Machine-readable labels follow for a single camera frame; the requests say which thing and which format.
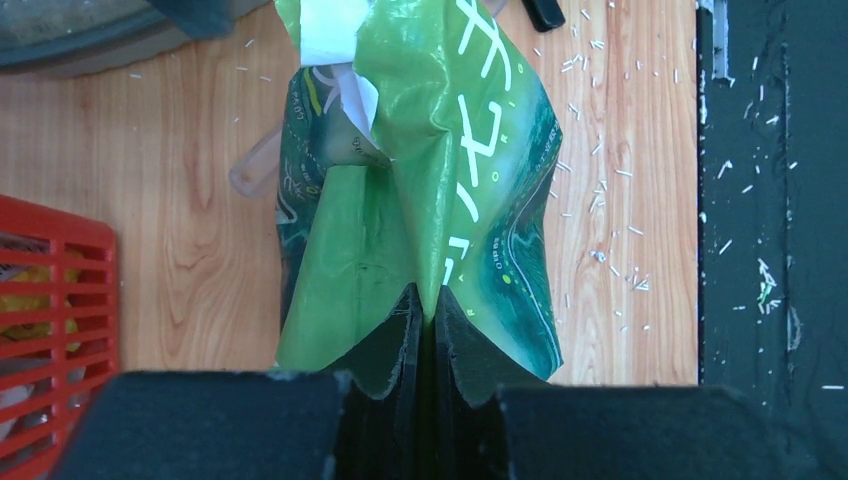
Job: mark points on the black bag clip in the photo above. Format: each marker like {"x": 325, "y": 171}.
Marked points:
{"x": 545, "y": 15}

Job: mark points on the clear plastic scoop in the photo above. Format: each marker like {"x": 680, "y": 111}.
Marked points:
{"x": 256, "y": 173}

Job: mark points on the green cat litter bag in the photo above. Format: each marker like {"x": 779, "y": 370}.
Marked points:
{"x": 418, "y": 146}

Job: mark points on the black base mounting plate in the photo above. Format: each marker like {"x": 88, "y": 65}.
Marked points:
{"x": 772, "y": 98}

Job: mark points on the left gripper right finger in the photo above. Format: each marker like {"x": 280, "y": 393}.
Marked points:
{"x": 496, "y": 420}

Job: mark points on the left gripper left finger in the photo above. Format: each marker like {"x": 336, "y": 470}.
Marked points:
{"x": 355, "y": 419}

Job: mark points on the red plastic shopping basket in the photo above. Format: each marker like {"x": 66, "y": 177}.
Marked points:
{"x": 59, "y": 329}

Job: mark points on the grey litter box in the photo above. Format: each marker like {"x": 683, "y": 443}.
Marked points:
{"x": 73, "y": 38}

